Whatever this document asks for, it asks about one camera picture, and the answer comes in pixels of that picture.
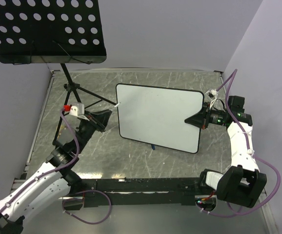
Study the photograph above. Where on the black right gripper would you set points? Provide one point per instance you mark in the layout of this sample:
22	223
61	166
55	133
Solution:
199	119

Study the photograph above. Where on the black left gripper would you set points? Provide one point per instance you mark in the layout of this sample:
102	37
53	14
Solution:
102	116

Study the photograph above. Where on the white whiteboard black frame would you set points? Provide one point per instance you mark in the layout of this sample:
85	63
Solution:
156	115

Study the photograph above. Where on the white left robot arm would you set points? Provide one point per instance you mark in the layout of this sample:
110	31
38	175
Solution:
54	178

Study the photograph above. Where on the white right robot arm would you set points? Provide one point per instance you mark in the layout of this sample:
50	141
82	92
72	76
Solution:
243	182

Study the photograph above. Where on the black perforated music stand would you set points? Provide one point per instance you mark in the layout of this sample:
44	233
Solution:
51	31

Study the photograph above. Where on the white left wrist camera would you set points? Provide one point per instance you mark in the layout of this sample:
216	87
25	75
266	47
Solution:
77	110

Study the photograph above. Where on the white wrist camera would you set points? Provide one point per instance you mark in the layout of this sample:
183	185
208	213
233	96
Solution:
213	95
77	110

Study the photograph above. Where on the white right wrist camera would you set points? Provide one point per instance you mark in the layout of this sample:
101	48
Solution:
213	95

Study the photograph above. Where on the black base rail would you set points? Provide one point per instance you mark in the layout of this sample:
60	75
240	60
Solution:
140	191

